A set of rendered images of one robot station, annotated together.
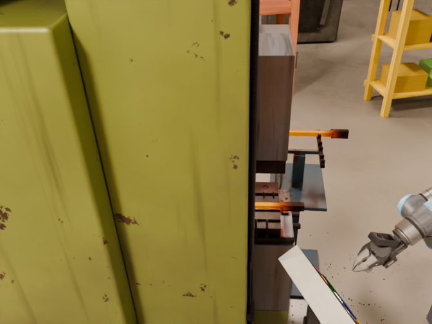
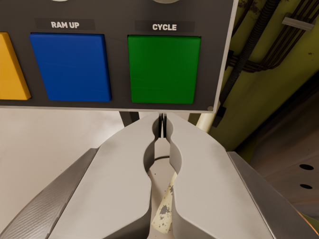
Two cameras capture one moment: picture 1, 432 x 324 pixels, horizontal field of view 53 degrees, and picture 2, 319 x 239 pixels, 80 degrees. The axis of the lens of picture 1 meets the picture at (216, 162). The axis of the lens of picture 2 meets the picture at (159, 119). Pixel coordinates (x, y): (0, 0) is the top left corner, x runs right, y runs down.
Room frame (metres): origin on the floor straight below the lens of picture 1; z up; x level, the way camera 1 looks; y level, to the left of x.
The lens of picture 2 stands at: (1.05, -0.53, 1.17)
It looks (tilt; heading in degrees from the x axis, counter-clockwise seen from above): 62 degrees down; 110
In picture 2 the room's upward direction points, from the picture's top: 1 degrees clockwise
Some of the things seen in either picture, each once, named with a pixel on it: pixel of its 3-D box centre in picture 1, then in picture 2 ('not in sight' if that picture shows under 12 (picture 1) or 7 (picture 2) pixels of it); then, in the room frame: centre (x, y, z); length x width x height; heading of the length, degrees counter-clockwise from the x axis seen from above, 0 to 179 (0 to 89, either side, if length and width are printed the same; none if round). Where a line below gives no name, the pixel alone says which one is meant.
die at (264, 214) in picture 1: (232, 215); not in sight; (1.45, -0.06, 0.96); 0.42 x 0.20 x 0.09; 85
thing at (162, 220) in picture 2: not in sight; (191, 154); (1.08, -0.33, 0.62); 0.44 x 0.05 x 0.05; 85
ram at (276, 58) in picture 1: (231, 87); not in sight; (1.49, -0.07, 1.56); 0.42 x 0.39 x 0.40; 85
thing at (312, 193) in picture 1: (296, 185); not in sight; (1.93, -0.45, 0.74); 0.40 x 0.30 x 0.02; 172
